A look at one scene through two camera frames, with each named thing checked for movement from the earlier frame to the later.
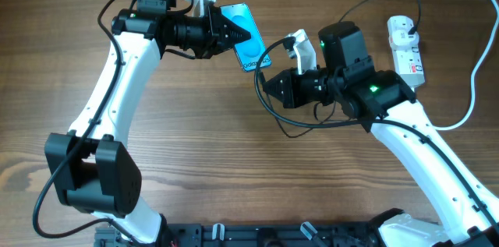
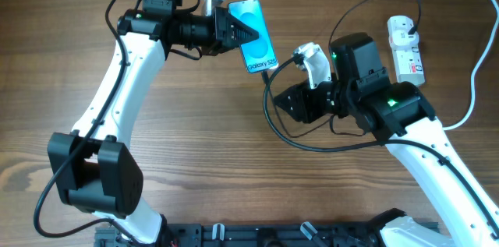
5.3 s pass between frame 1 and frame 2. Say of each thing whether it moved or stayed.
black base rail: stayed
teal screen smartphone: moved
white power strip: stayed
